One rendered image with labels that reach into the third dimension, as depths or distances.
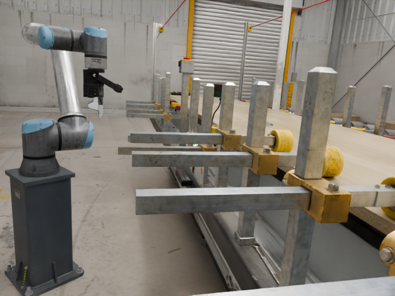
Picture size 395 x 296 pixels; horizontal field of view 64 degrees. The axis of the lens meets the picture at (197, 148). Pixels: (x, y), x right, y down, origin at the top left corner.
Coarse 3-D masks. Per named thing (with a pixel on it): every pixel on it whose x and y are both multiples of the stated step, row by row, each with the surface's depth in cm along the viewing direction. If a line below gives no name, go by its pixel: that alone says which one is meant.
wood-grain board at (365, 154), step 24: (216, 120) 179; (240, 120) 186; (288, 120) 201; (336, 144) 130; (360, 144) 133; (384, 144) 137; (288, 168) 94; (360, 168) 94; (384, 168) 96; (360, 216) 65; (384, 216) 60
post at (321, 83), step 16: (320, 80) 52; (336, 80) 53; (304, 96) 56; (320, 96) 53; (304, 112) 56; (320, 112) 54; (304, 128) 56; (320, 128) 54; (304, 144) 56; (320, 144) 55; (304, 160) 56; (320, 160) 56; (304, 176) 56; (320, 176) 57; (288, 224) 61; (304, 224) 58; (288, 240) 61; (304, 240) 59; (288, 256) 61; (304, 256) 60; (288, 272) 61; (304, 272) 61
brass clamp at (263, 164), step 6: (240, 150) 84; (246, 150) 80; (252, 150) 77; (258, 150) 77; (258, 156) 73; (264, 156) 73; (270, 156) 73; (276, 156) 74; (252, 162) 77; (258, 162) 73; (264, 162) 73; (270, 162) 74; (276, 162) 74; (252, 168) 77; (258, 168) 74; (264, 168) 74; (270, 168) 74; (276, 168) 74; (258, 174) 74; (264, 174) 74; (270, 174) 75
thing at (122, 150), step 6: (120, 150) 119; (126, 150) 120; (132, 150) 120; (138, 150) 121; (144, 150) 121; (150, 150) 122; (156, 150) 122; (162, 150) 123; (168, 150) 123; (174, 150) 124; (180, 150) 124; (186, 150) 125; (192, 150) 125; (198, 150) 126; (216, 150) 127
